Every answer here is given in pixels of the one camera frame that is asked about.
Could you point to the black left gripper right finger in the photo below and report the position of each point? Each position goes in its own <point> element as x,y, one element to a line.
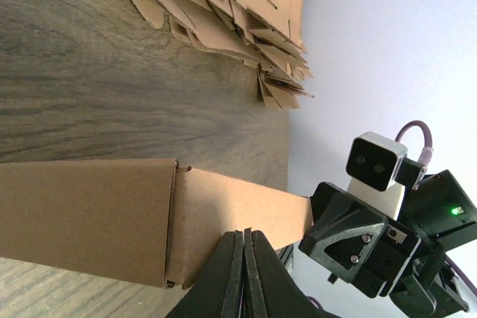
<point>270,289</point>

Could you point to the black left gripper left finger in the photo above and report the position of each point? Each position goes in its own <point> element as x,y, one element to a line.
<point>217,292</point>

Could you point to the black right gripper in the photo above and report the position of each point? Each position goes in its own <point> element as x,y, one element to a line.
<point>347,238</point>

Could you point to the cardboard box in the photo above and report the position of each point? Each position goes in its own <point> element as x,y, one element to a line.
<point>145,221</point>

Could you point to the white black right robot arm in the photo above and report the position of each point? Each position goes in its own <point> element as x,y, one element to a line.
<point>442,214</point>

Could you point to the stack of flat cardboard blanks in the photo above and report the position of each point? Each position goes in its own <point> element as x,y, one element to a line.
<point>265,35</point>

